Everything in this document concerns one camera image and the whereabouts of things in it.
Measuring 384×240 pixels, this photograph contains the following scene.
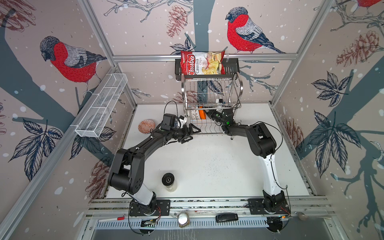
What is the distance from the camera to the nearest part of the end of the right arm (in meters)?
0.84

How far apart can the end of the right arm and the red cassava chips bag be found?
A: 0.23 m

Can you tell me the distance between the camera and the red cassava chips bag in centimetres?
87

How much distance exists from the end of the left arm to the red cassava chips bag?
1.06 feet

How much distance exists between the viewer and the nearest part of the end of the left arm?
2.38 feet
